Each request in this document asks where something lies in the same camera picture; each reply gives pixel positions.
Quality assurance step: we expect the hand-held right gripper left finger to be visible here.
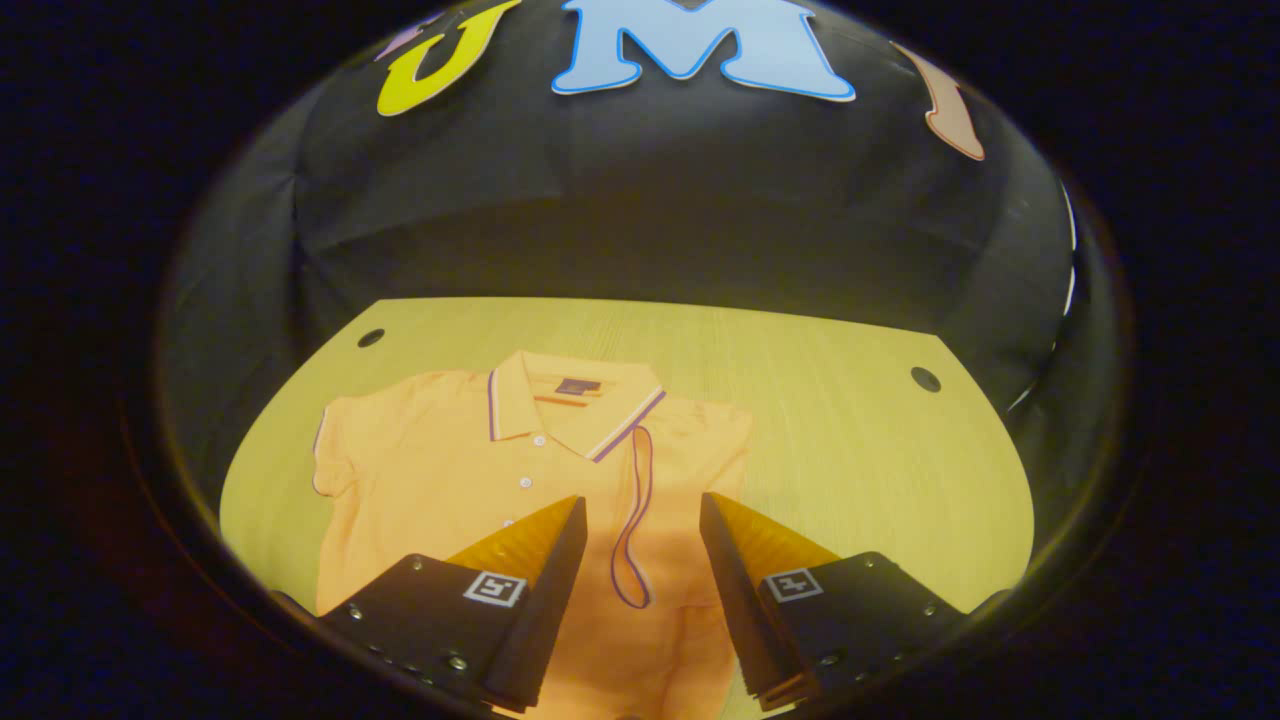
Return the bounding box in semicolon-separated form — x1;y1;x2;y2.
318;494;589;714

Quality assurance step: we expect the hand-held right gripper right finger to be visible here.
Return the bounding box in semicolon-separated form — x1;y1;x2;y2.
699;491;969;712

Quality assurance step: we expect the orange T-shirt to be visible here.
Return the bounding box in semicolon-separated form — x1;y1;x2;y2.
312;350;753;720

